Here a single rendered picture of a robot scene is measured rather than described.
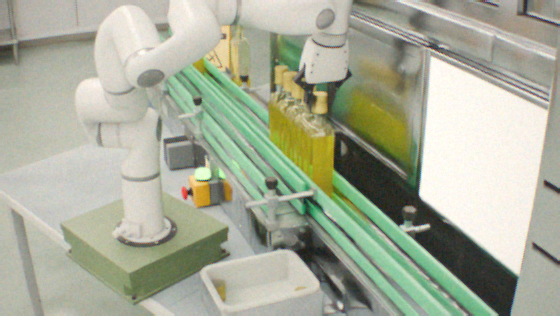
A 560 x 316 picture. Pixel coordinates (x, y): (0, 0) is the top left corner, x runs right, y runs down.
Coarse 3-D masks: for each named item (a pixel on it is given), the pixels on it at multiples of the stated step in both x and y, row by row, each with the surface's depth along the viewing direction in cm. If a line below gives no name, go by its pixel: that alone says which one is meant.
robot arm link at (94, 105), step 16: (96, 80) 135; (80, 96) 134; (96, 96) 133; (112, 96) 129; (128, 96) 130; (144, 96) 135; (80, 112) 135; (96, 112) 134; (112, 112) 134; (128, 112) 134; (144, 112) 138; (96, 128) 142; (96, 144) 145
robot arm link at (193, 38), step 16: (176, 0) 117; (192, 0) 116; (208, 0) 119; (224, 0) 120; (176, 16) 116; (192, 16) 114; (208, 16) 115; (224, 16) 122; (176, 32) 115; (192, 32) 114; (208, 32) 115; (160, 48) 114; (176, 48) 115; (192, 48) 116; (208, 48) 118; (128, 64) 116; (144, 64) 115; (160, 64) 116; (176, 64) 117; (128, 80) 118; (144, 80) 117; (160, 80) 120
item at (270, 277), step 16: (256, 256) 148; (272, 256) 149; (288, 256) 150; (208, 272) 144; (224, 272) 146; (240, 272) 147; (256, 272) 149; (272, 272) 150; (288, 272) 151; (304, 272) 143; (208, 288) 137; (240, 288) 148; (256, 288) 149; (272, 288) 149; (288, 288) 149; (224, 304) 143; (240, 304) 132; (256, 304) 132
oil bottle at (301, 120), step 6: (300, 114) 160; (294, 120) 161; (300, 120) 158; (306, 120) 158; (294, 126) 162; (300, 126) 158; (294, 132) 162; (300, 132) 159; (294, 138) 163; (300, 138) 159; (294, 144) 164; (300, 144) 160; (294, 150) 164; (300, 150) 160; (294, 156) 165; (300, 156) 161; (294, 162) 165; (300, 162) 162; (300, 168) 162
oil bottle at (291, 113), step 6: (288, 108) 165; (294, 108) 163; (300, 108) 163; (288, 114) 164; (294, 114) 162; (288, 120) 165; (288, 126) 165; (288, 132) 166; (288, 138) 167; (288, 144) 167; (288, 150) 168; (288, 156) 169
